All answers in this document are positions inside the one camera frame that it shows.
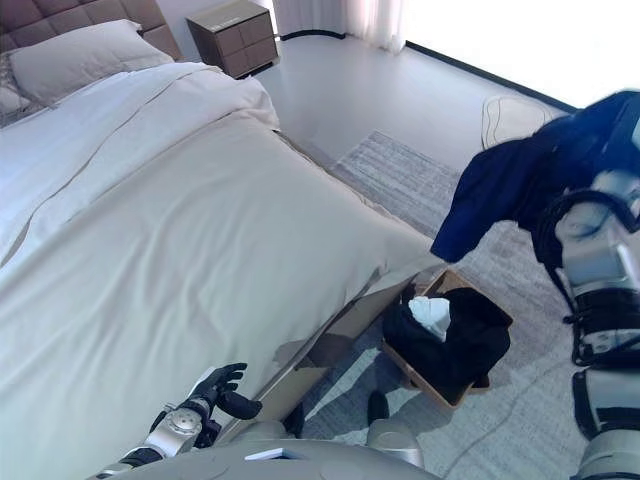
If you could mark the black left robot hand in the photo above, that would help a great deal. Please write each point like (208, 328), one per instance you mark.
(240, 404)

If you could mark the white garment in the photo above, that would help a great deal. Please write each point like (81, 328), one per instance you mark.
(431, 315)

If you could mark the black garment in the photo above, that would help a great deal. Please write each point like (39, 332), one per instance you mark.
(465, 340)

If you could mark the blue garment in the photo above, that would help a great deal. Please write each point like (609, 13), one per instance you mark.
(505, 185)

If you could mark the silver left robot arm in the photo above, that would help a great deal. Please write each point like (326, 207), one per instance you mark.
(175, 430)

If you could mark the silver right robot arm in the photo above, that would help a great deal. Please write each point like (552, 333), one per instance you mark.
(595, 250)

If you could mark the mirrored bed base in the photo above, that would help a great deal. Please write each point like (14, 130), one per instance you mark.
(345, 330)

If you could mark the wooden laundry basket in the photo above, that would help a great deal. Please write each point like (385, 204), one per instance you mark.
(425, 385)

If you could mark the bed with white duvet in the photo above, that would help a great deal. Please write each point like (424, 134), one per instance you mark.
(175, 210)

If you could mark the grey robot torso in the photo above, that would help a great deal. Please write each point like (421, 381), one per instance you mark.
(280, 462)

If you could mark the black robot foot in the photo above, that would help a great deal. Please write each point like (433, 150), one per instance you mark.
(377, 407)

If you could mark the grey right robot leg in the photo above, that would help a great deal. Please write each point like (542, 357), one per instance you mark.
(395, 442)

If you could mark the large grey striped rug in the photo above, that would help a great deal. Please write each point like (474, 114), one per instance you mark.
(520, 400)

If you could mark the brown wooden nightstand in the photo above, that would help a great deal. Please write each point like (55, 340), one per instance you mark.
(237, 37)

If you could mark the grey patterned pillow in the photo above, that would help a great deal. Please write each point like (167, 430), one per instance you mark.
(10, 100)

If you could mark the white plain pillow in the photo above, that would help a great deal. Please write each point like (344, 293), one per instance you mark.
(85, 55)

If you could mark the small beige oval rug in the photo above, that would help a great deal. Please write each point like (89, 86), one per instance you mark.
(505, 120)

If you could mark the white sheer curtain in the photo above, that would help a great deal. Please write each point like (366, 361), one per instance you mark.
(350, 17)

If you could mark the brown padded headboard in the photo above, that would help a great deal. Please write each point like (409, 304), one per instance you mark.
(90, 15)

